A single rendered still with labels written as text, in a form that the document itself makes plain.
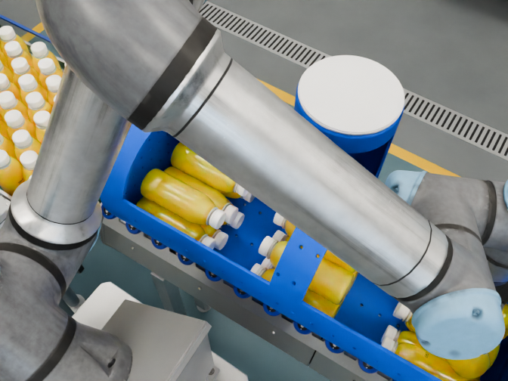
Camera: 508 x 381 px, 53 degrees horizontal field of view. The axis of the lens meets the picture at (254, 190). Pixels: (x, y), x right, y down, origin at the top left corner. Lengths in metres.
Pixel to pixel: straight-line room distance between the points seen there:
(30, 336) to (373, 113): 0.97
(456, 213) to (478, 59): 2.70
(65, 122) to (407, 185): 0.37
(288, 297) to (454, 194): 0.44
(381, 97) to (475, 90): 1.70
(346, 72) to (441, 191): 0.88
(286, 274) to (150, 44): 0.62
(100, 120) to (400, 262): 0.33
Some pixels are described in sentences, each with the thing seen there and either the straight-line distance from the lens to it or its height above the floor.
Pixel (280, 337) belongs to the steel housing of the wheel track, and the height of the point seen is 0.87.
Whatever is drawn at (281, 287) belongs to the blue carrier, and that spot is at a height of 1.15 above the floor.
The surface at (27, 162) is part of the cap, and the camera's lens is 1.24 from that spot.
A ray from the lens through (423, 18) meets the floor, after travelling 3.39.
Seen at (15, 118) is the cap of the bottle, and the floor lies 1.08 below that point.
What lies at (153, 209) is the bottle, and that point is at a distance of 1.09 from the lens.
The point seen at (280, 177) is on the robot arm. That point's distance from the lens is 0.38.
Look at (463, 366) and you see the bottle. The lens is 0.97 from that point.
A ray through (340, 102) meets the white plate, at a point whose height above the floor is 1.04.
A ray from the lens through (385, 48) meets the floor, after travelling 3.12.
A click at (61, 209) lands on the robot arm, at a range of 0.66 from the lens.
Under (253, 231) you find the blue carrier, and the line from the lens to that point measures 1.19.
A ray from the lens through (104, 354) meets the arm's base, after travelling 0.71.
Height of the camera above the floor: 2.01
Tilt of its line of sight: 57 degrees down
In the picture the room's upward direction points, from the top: 1 degrees clockwise
